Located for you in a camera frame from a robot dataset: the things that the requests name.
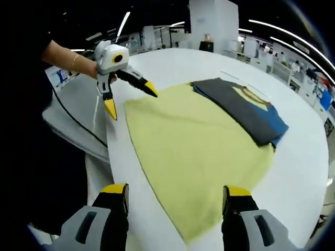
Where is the person's dark clothing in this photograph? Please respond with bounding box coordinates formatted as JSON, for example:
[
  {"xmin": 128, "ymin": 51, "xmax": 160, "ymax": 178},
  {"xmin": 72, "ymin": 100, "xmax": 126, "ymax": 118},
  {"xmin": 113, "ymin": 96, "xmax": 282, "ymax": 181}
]
[{"xmin": 0, "ymin": 26, "xmax": 88, "ymax": 236}]

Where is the yellow-green garment with grey and blue sleeves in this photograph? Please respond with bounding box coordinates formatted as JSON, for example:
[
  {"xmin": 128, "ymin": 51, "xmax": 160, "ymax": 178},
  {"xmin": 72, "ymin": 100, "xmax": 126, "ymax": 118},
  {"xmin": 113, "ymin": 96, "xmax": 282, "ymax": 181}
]
[{"xmin": 123, "ymin": 77, "xmax": 290, "ymax": 247}]

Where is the long ceiling light strip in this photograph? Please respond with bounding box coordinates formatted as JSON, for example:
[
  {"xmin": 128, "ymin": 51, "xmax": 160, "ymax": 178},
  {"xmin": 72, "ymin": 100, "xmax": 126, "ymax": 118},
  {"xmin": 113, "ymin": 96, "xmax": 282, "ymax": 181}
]
[{"xmin": 248, "ymin": 19, "xmax": 315, "ymax": 50}]

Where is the black bin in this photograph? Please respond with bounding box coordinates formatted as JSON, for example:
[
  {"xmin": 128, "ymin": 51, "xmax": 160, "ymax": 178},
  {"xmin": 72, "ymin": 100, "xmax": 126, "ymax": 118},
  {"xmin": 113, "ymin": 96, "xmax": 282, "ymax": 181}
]
[{"xmin": 199, "ymin": 40, "xmax": 215, "ymax": 53}]

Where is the black cable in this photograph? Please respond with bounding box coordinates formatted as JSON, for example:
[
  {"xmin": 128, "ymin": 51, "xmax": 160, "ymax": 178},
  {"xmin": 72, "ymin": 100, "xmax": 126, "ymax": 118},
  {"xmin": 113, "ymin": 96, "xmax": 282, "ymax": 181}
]
[{"xmin": 51, "ymin": 86, "xmax": 108, "ymax": 147}]

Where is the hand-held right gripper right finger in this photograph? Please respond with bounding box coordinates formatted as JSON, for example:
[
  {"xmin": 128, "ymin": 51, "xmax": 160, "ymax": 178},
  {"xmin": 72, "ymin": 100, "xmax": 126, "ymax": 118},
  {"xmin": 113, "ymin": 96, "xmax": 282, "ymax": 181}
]
[{"xmin": 221, "ymin": 185, "xmax": 299, "ymax": 251}]

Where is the white square pillar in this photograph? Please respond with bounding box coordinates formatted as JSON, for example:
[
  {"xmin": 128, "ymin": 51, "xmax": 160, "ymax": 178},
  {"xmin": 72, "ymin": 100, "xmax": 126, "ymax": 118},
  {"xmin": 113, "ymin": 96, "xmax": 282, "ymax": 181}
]
[{"xmin": 188, "ymin": 0, "xmax": 240, "ymax": 54}]

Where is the person's left hand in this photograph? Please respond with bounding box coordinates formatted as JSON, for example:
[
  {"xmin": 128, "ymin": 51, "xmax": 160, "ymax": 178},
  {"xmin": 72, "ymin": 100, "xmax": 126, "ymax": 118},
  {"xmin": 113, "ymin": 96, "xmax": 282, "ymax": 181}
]
[{"xmin": 85, "ymin": 59, "xmax": 118, "ymax": 85}]

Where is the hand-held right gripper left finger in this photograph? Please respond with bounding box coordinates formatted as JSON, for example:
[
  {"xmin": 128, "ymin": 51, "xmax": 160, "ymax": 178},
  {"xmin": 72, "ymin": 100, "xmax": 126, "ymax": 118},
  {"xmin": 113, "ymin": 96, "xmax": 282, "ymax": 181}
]
[{"xmin": 59, "ymin": 182, "xmax": 130, "ymax": 251}]

